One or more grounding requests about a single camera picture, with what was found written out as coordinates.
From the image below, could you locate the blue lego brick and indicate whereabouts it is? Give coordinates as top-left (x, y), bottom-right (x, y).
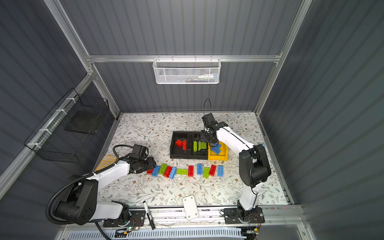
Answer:
top-left (213, 143), bottom-right (222, 149)
top-left (211, 146), bottom-right (221, 155)

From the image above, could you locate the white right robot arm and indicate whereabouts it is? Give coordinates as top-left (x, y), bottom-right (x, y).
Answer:
top-left (200, 114), bottom-right (272, 226)

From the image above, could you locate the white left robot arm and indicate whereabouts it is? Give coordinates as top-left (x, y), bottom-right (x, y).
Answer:
top-left (45, 144), bottom-right (156, 240)

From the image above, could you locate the green lego brick right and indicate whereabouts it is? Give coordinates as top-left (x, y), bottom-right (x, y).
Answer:
top-left (193, 141), bottom-right (198, 152)

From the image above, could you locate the black bin middle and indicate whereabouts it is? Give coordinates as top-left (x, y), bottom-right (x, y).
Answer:
top-left (189, 132), bottom-right (208, 160)

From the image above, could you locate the black bin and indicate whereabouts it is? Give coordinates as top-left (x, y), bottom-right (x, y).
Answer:
top-left (189, 132), bottom-right (208, 160)
top-left (170, 131), bottom-right (191, 159)

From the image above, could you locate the yellow plastic bin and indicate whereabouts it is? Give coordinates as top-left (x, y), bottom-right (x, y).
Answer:
top-left (208, 142), bottom-right (229, 161)

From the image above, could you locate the yellow calculator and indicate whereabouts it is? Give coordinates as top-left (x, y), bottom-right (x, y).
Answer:
top-left (95, 155), bottom-right (117, 171)

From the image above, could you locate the black bin left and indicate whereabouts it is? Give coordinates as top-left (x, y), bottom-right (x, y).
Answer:
top-left (170, 131), bottom-right (191, 159)

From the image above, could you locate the green lego row right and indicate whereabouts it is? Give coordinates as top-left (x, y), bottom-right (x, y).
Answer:
top-left (203, 167), bottom-right (210, 179)

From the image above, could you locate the green lego flat row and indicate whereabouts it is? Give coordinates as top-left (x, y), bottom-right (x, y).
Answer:
top-left (176, 169), bottom-right (188, 175)

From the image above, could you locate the black marker pen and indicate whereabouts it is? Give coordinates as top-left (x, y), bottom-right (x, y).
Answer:
top-left (143, 201), bottom-right (156, 230)

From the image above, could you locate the white tube in basket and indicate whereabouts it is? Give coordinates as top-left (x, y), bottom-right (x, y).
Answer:
top-left (198, 74), bottom-right (220, 81)

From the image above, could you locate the white plastic plate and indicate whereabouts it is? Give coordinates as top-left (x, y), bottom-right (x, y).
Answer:
top-left (183, 195), bottom-right (200, 221)

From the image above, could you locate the aluminium rail base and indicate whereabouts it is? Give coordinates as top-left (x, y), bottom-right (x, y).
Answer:
top-left (65, 204), bottom-right (304, 240)

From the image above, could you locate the white wire basket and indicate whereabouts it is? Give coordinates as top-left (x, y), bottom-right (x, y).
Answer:
top-left (153, 59), bottom-right (222, 85)

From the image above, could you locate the black wire basket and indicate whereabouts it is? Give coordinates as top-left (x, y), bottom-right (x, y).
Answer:
top-left (24, 89), bottom-right (110, 164)

